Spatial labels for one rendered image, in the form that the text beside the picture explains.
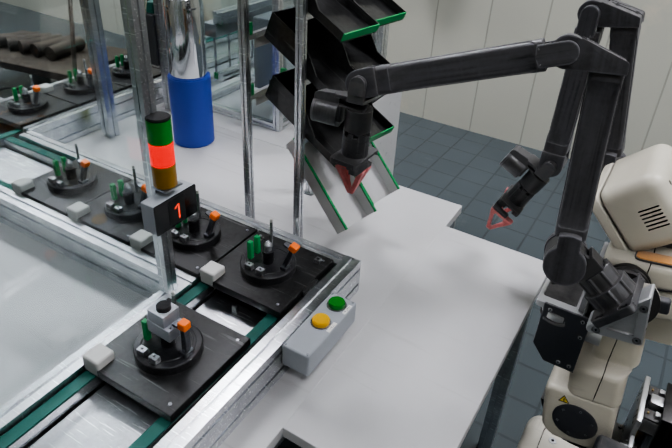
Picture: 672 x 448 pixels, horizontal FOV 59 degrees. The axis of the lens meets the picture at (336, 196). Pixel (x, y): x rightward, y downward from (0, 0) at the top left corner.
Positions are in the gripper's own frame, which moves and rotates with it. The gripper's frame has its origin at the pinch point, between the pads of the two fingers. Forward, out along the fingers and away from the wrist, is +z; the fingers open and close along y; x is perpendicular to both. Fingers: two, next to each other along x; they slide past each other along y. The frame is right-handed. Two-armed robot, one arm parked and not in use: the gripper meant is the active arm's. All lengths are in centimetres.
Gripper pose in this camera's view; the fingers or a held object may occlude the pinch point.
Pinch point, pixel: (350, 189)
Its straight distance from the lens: 130.1
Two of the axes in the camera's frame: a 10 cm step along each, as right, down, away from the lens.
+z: -0.8, 8.5, 5.2
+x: 8.5, 3.3, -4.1
